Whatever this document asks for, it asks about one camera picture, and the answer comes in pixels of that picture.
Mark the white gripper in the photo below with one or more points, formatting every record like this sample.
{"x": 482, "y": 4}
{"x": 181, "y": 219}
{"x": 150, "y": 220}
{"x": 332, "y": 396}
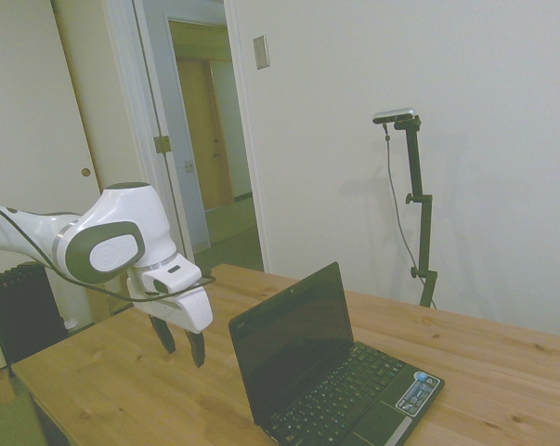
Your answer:
{"x": 186, "y": 310}

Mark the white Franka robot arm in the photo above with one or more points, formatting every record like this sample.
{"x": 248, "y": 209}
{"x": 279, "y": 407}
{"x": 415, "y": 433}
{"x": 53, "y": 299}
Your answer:
{"x": 117, "y": 218}

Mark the black laptop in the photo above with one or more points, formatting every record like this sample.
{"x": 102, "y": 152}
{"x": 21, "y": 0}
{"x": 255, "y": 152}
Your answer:
{"x": 326, "y": 353}

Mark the black radiator heater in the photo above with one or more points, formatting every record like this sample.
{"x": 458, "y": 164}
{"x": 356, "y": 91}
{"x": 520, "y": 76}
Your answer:
{"x": 22, "y": 311}

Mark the brass door hinge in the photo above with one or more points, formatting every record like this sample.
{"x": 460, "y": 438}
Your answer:
{"x": 161, "y": 144}

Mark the wooden hallway door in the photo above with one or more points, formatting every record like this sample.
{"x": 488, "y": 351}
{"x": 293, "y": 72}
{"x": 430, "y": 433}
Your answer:
{"x": 200, "y": 135}

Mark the white door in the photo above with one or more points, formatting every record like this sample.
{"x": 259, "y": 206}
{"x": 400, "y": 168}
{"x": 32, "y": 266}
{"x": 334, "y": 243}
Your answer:
{"x": 70, "y": 139}

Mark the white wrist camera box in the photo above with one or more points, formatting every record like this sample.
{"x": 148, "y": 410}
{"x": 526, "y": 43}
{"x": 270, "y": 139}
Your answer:
{"x": 170, "y": 278}

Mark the black camera stand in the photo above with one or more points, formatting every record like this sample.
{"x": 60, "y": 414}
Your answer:
{"x": 421, "y": 213}

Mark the beige wall switch plate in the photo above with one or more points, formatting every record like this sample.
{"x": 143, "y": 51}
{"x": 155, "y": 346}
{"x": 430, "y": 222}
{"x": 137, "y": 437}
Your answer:
{"x": 261, "y": 52}

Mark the silver exterior camera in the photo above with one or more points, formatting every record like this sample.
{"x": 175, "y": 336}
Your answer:
{"x": 394, "y": 115}

